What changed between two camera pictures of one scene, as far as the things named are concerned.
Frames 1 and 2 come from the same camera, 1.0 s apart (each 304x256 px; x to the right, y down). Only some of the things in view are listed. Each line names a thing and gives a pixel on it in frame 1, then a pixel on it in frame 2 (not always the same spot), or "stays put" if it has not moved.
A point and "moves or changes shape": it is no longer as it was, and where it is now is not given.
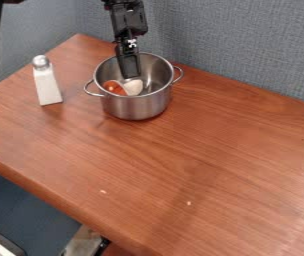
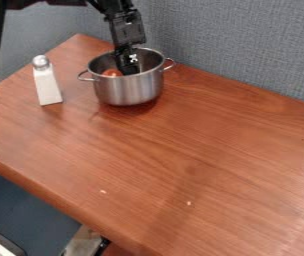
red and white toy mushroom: x=129 y=88 -> x=113 y=72
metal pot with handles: x=150 y=104 moves or changes shape
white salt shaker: x=46 y=81 stays put
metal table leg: x=86 y=243 stays put
